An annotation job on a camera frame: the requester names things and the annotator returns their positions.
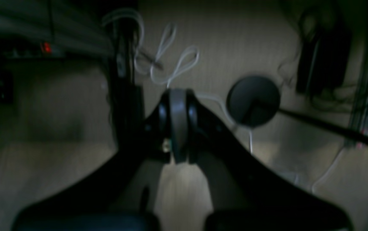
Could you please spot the black power strip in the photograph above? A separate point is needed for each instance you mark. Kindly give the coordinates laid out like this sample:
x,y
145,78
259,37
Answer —
x,y
22,48

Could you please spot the round black stand base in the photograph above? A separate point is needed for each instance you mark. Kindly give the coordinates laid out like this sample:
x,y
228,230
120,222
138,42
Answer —
x,y
253,101

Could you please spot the black box on floor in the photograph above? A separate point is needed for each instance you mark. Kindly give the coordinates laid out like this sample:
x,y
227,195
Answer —
x,y
324,57

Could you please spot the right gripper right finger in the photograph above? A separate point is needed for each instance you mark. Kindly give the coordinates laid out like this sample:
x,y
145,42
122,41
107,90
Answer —
x,y
272,203

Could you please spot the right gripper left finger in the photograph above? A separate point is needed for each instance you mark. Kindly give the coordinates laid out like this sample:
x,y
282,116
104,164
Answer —
x,y
115,197

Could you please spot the black stand pole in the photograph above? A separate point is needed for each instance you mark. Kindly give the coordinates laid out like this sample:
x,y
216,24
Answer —
x,y
344,132

